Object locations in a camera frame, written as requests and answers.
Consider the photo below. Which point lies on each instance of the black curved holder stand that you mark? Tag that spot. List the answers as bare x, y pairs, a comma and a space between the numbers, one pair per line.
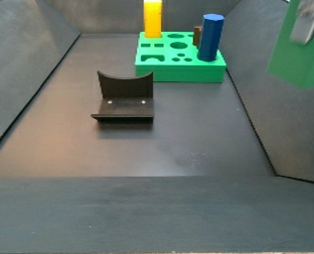
127, 97

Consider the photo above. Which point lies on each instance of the green arch block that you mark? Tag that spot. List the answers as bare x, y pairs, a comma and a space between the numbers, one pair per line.
293, 59

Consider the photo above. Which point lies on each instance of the green shape sorter board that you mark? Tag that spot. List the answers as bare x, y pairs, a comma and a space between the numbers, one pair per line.
170, 56

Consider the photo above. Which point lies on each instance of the yellow rectangular block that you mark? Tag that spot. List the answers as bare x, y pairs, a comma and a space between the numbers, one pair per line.
152, 18

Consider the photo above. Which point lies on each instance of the brown star block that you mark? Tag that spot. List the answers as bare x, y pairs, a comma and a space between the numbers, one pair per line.
198, 35

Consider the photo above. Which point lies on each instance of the blue octagonal prism block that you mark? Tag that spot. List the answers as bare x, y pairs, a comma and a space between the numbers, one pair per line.
211, 36

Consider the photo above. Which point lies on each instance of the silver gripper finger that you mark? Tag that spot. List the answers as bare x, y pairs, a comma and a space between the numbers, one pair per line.
302, 31

